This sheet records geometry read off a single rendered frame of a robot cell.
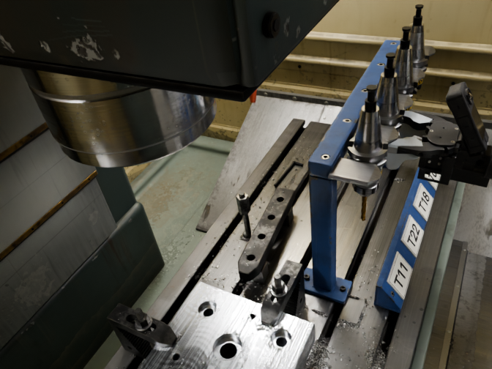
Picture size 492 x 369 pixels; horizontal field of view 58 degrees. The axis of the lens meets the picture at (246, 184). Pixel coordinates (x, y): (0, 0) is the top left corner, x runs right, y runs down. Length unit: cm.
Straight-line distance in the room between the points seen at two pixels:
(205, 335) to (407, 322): 37
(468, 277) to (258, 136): 79
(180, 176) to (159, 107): 142
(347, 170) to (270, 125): 90
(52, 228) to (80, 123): 65
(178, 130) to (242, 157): 116
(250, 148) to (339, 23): 49
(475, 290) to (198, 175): 105
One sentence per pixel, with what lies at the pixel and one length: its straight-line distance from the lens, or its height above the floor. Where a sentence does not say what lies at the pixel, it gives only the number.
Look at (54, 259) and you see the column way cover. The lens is 105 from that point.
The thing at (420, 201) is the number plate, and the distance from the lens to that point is 106.
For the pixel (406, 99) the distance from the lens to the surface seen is 87.
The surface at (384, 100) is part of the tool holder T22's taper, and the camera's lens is 79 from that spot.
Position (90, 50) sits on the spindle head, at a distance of 25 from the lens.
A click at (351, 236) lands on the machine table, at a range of 102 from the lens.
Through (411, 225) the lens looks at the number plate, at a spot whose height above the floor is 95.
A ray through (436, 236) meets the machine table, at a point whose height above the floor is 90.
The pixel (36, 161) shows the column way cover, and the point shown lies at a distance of 94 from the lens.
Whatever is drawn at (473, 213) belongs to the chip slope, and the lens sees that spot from 137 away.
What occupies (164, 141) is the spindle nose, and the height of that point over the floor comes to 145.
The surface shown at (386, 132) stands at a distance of 78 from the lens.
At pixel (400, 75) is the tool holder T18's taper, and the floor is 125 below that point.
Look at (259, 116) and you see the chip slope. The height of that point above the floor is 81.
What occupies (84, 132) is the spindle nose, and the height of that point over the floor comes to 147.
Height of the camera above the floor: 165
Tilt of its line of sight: 40 degrees down
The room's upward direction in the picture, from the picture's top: 9 degrees counter-clockwise
